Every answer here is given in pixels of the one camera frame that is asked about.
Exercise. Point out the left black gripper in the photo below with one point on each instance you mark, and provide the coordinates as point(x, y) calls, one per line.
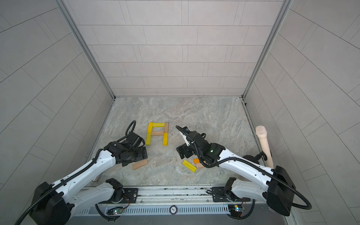
point(142, 155)

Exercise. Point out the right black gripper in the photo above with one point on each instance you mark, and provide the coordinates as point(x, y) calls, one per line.
point(180, 150)

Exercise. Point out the natural wood block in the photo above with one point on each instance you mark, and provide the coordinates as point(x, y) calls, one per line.
point(166, 128)
point(157, 133)
point(199, 165)
point(139, 164)

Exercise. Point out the yellow block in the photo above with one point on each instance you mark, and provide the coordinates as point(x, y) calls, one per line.
point(150, 126)
point(148, 139)
point(158, 125)
point(165, 139)
point(189, 166)

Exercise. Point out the yellow block bottom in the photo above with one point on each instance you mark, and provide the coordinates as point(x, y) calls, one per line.
point(165, 139)

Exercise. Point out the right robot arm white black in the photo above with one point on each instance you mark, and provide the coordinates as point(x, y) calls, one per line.
point(273, 186)

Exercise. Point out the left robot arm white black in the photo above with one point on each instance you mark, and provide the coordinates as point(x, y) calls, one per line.
point(56, 203)

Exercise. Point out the orange block middle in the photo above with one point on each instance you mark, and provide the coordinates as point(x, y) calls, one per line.
point(196, 160)

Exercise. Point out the left circuit board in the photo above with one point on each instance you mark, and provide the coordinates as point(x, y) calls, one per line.
point(115, 211)

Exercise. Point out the circuit board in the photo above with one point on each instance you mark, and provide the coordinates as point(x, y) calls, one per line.
point(236, 210)
point(115, 211)

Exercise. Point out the right circuit board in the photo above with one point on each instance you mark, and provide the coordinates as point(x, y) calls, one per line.
point(236, 210)

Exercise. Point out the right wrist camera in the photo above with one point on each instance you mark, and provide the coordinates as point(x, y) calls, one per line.
point(187, 139)

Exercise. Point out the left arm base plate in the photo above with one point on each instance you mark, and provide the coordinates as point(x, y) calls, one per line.
point(124, 195)

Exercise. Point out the aluminium rail frame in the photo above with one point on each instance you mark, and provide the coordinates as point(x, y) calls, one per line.
point(169, 200)

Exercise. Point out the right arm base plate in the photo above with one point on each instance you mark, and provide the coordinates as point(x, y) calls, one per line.
point(220, 195)

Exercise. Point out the beige cylinder post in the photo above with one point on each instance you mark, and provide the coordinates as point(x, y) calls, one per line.
point(261, 133)

